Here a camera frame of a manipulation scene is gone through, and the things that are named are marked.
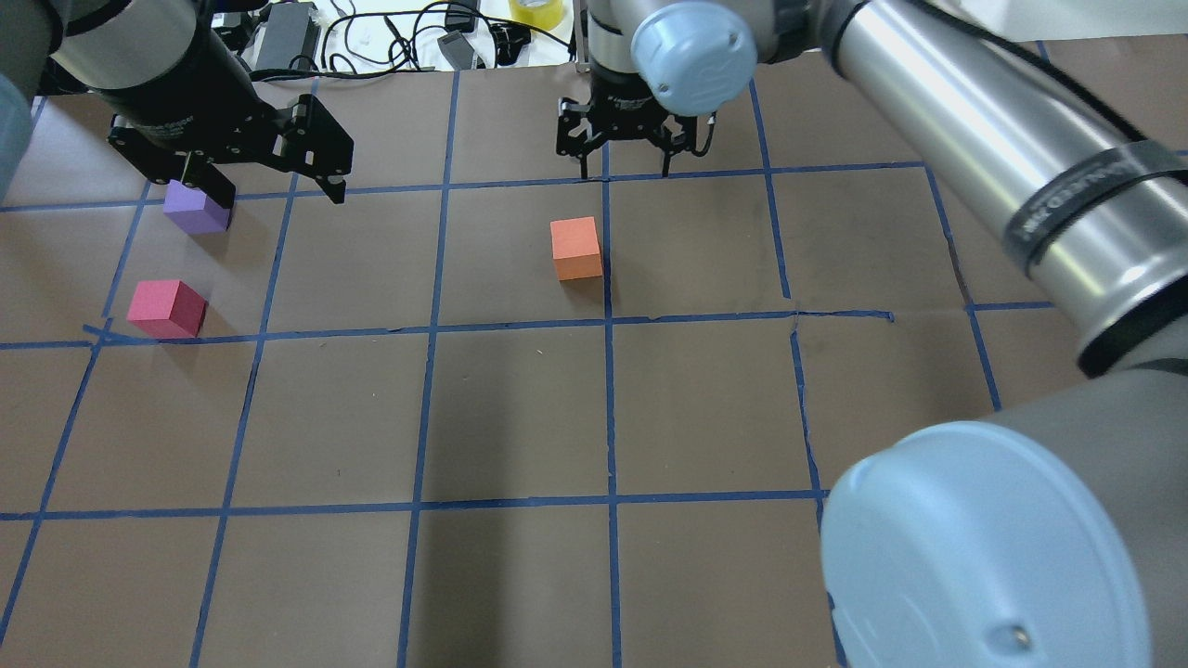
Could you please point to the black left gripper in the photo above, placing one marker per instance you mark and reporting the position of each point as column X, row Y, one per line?
column 160, row 82

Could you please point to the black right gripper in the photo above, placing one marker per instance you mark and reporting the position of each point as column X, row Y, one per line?
column 620, row 96

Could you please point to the orange foam cube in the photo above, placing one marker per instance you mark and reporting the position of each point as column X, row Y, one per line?
column 575, row 248

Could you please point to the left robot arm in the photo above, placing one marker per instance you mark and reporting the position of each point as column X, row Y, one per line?
column 105, row 45

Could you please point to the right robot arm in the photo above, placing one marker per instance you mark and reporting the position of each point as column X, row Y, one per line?
column 954, row 531

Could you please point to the purple foam cube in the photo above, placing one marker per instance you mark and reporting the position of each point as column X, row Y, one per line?
column 193, row 211

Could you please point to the grey power brick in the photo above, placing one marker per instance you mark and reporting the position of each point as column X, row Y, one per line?
column 288, row 41

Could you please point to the yellow tape roll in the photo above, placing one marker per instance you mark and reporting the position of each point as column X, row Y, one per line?
column 544, row 15

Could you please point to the pink foam cube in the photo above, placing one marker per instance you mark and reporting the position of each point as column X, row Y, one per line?
column 167, row 309

